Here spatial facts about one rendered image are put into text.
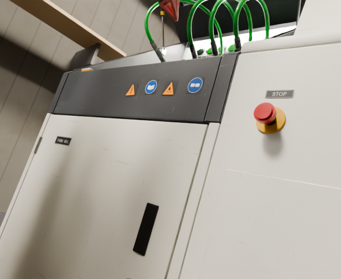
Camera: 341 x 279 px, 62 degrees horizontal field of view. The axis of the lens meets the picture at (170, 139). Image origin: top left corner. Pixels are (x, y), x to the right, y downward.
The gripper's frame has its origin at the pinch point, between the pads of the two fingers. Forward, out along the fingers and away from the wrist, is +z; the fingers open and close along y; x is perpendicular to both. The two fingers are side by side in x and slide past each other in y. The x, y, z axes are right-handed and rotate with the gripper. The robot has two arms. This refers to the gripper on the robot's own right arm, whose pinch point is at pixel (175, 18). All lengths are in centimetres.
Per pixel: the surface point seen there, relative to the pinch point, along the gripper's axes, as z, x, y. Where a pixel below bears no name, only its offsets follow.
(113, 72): 10.1, 1.9, -29.0
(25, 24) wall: -64, 215, 21
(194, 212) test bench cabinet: 40, -37, -45
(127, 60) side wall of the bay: 6.2, 32.3, -3.9
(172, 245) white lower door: 44, -34, -51
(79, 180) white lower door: 34, 0, -52
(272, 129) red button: 29, -47, -31
